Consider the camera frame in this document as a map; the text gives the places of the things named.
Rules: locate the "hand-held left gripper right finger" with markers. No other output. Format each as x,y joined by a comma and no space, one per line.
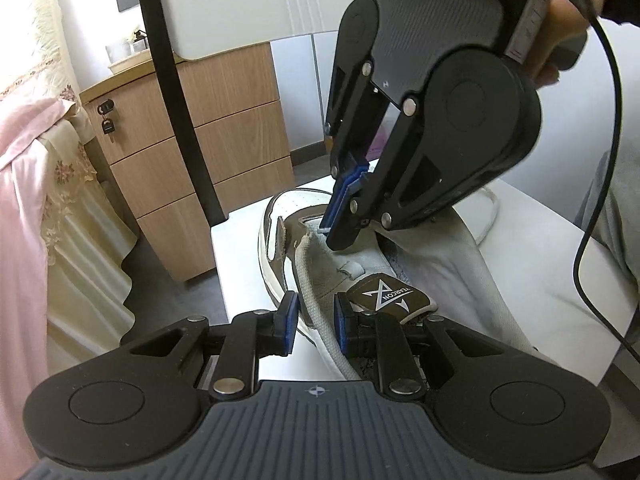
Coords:
341,327

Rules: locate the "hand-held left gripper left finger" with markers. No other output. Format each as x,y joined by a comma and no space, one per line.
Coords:
289,322

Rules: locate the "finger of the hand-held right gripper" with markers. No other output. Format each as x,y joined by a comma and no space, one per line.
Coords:
345,195
380,195

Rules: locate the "white shoelace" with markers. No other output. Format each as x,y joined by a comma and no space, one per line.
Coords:
307,290

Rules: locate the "white and brown sneaker shoe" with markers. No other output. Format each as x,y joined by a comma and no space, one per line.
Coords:
440,270

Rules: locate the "person's right hand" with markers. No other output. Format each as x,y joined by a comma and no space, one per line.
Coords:
555,35

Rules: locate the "pink cardboard box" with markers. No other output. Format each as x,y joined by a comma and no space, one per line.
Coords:
376,147

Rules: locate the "wooden bedside drawer cabinet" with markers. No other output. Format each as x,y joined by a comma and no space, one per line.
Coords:
225,170

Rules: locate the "person's right leg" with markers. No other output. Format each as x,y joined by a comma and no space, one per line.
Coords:
620,210

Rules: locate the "black cabinet keys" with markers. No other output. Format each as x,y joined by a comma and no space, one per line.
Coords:
107,120

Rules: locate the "white tray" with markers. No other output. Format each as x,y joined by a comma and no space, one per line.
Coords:
127,62

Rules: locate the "small glass jar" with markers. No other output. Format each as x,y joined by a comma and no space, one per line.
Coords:
140,40

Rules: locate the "cream quilted headboard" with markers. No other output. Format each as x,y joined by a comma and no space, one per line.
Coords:
35,35

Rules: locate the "white chair with black frame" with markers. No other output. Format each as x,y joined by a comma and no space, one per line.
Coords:
225,10

